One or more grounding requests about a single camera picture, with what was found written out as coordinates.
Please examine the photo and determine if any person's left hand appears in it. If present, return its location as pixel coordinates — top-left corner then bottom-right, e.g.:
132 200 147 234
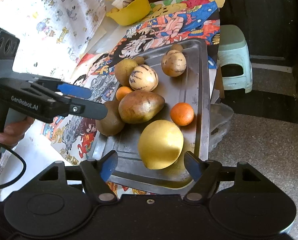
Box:
0 116 35 147

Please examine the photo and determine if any orange mandarin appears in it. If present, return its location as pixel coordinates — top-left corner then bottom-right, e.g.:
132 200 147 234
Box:
170 102 195 126
115 86 133 101

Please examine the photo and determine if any striped pepino melon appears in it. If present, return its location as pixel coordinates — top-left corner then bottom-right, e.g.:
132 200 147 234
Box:
129 64 159 92

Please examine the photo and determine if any orange mandarin left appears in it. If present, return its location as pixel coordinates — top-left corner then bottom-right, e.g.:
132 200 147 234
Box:
115 86 133 101

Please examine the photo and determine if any orange mandarin right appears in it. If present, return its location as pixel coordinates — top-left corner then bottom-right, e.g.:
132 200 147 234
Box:
170 102 195 126

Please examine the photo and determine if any pale pepino melon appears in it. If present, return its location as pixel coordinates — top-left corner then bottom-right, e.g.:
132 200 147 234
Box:
161 49 186 77

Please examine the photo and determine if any colourful cartoon table mat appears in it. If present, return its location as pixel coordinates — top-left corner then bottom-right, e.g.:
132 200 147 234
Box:
42 0 225 165

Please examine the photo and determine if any stainless steel tray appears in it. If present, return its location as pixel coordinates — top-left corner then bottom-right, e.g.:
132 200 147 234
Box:
91 39 212 196

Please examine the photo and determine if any brown-green mango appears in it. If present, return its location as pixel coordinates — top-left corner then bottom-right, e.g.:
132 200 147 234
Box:
118 90 165 124

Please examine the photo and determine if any large yellow round fruit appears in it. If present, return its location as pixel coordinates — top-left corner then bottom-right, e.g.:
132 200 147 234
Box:
138 120 184 170

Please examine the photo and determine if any white cartoon print tablecloth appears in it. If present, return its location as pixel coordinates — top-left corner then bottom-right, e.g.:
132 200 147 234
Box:
0 0 130 202

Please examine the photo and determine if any mint green plastic stool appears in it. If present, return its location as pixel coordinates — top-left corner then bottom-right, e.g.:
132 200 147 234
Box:
217 24 253 93

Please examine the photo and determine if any yellow-green mango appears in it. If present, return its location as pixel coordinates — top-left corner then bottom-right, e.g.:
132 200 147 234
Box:
114 59 138 86

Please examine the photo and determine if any yellow plastic bowl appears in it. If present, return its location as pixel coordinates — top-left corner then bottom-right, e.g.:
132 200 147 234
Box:
106 0 151 26

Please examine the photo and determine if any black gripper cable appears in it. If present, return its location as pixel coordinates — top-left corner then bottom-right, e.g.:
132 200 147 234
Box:
0 135 27 192

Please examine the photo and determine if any small brown round fruit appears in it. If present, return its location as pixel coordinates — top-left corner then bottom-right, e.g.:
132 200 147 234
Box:
171 43 183 52

